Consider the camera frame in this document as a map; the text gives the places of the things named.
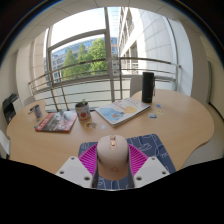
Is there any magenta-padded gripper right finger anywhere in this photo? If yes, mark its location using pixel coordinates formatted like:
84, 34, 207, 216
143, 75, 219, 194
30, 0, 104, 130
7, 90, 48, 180
126, 143, 171, 189

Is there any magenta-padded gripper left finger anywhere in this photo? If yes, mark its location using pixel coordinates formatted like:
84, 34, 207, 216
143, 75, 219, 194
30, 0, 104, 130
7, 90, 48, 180
55, 143, 100, 189

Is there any white computer mouse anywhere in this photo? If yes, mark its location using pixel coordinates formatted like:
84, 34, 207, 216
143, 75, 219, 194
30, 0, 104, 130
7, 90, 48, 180
96, 134, 130, 182

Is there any blue patterned mouse pad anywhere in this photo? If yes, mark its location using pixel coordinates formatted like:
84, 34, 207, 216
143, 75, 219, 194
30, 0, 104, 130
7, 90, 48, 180
78, 133, 177, 191

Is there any red magazine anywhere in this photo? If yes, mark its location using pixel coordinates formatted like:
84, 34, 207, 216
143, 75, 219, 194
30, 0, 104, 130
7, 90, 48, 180
34, 110, 78, 133

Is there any white mug with apple print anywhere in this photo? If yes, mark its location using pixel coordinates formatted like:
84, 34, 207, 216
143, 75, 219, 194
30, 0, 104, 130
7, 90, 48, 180
75, 99, 92, 121

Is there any light blue picture book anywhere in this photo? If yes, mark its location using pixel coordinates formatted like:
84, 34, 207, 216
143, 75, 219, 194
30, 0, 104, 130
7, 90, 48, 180
95, 97, 152, 128

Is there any white and blue mug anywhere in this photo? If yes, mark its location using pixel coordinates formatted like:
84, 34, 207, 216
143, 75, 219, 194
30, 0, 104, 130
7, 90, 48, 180
33, 104, 44, 120

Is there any white chair with wooden legs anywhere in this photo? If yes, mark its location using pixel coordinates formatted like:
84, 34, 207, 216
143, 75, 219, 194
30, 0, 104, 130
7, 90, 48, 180
0, 129, 11, 158

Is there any black cylinder speaker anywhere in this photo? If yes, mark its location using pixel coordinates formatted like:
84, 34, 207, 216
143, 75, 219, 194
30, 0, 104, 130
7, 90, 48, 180
141, 71, 156, 104

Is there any black printer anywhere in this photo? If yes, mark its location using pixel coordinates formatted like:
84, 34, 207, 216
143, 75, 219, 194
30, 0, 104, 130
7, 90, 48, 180
2, 92, 20, 125

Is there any grey metal balcony railing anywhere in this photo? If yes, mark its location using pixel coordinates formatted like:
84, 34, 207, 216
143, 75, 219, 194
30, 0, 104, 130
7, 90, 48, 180
28, 56, 183, 112

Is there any green tree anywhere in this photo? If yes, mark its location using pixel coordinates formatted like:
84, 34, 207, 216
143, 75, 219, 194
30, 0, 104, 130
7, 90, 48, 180
61, 38, 109, 80

